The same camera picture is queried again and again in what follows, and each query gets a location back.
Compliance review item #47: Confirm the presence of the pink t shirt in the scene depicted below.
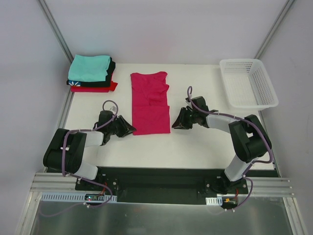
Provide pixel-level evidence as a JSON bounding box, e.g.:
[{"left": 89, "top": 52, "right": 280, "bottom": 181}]
[{"left": 130, "top": 71, "right": 170, "bottom": 136}]

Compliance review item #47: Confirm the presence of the red t shirt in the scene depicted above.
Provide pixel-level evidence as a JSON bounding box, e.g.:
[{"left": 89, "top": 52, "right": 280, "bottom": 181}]
[{"left": 70, "top": 81, "right": 118, "bottom": 93}]

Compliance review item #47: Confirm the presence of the black t shirt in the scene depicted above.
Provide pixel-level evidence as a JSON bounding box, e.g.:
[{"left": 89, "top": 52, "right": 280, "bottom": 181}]
[{"left": 66, "top": 57, "right": 115, "bottom": 88}]

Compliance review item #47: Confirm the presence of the white plastic laundry basket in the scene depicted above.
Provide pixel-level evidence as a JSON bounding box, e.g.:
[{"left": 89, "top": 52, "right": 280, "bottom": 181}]
[{"left": 219, "top": 58, "right": 279, "bottom": 111}]

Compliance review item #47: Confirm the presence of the teal t shirt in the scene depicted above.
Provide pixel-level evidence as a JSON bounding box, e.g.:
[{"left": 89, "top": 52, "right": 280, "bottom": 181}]
[{"left": 68, "top": 54, "right": 111, "bottom": 82}]

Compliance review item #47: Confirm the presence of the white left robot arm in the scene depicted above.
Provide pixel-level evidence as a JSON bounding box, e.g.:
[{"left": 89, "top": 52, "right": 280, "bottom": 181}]
[{"left": 43, "top": 111, "right": 136, "bottom": 190}]

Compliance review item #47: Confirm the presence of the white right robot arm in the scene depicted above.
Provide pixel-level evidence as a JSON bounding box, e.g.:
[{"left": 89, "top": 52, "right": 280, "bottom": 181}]
[{"left": 172, "top": 96, "right": 272, "bottom": 194}]

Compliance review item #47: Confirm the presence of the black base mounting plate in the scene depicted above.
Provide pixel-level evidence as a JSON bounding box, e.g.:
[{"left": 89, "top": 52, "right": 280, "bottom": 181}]
[{"left": 75, "top": 167, "right": 248, "bottom": 205}]

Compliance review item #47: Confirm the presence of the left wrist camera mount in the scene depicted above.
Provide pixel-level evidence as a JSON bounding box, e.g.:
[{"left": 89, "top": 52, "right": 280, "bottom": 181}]
[{"left": 110, "top": 106, "right": 117, "bottom": 112}]

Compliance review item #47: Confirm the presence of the right white cable duct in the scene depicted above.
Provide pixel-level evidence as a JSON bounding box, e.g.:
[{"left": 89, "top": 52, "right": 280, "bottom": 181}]
[{"left": 205, "top": 196, "right": 223, "bottom": 206}]

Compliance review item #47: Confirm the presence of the white cable duct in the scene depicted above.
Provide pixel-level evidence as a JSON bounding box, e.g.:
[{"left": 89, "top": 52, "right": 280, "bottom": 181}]
[
  {"left": 205, "top": 196, "right": 223, "bottom": 206},
  {"left": 41, "top": 192, "right": 117, "bottom": 204}
]

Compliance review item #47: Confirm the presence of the aluminium frame rail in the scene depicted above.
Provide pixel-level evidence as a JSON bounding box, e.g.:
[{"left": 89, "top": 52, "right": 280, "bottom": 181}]
[{"left": 30, "top": 173, "right": 295, "bottom": 198}]

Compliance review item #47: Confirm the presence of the left white cable duct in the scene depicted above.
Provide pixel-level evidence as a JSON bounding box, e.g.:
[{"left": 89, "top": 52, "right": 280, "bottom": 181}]
[{"left": 41, "top": 192, "right": 117, "bottom": 204}]

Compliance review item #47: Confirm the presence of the left aluminium corner post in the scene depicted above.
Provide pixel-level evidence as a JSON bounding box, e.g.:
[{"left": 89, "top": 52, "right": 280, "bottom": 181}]
[{"left": 37, "top": 0, "right": 74, "bottom": 63}]

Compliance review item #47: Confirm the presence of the aluminium corner post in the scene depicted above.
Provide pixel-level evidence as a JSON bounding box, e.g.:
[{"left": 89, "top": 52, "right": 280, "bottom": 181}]
[
  {"left": 254, "top": 0, "right": 297, "bottom": 60},
  {"left": 37, "top": 0, "right": 74, "bottom": 63}
]

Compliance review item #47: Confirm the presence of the right aluminium corner post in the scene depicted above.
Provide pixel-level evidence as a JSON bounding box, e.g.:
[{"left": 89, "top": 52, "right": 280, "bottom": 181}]
[{"left": 254, "top": 0, "right": 297, "bottom": 60}]

